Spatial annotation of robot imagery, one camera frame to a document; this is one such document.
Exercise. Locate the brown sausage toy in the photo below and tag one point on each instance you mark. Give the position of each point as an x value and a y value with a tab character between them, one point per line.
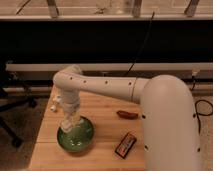
127	115

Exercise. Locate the dark candy bar packet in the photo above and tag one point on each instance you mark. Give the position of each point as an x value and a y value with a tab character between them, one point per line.
125	145

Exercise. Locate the green ceramic bowl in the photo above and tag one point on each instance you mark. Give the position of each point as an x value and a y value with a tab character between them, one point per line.
78	138

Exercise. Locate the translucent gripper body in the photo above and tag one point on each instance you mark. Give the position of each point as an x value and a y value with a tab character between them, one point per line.
73	117

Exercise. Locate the black office chair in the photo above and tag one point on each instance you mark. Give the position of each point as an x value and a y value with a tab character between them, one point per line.
5	77

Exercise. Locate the white plastic bottle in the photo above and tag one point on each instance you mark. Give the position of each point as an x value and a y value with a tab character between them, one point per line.
55	103

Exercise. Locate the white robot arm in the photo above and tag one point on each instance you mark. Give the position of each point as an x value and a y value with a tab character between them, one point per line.
170	126

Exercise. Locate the white baseboard rail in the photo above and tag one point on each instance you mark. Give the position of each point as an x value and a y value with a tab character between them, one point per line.
183	70

